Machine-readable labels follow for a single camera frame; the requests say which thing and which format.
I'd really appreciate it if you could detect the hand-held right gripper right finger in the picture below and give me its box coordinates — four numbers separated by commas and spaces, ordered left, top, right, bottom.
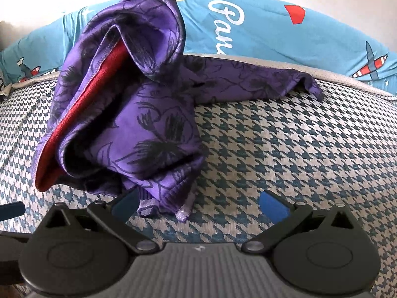
241, 189, 361, 253

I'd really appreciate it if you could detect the houndstooth patterned mattress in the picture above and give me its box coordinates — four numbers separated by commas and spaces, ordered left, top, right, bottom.
0, 53, 397, 298

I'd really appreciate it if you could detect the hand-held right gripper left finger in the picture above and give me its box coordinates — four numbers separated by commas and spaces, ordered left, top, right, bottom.
40, 189, 161, 253

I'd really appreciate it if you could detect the purple floral garment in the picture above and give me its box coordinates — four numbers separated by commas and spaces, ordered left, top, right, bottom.
34, 0, 325, 224

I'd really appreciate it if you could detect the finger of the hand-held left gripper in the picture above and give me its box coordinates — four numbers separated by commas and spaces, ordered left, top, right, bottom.
0, 230, 31, 246
0, 202, 26, 222

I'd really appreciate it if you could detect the blue printed bed bumper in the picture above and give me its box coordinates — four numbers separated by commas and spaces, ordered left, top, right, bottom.
0, 0, 397, 95

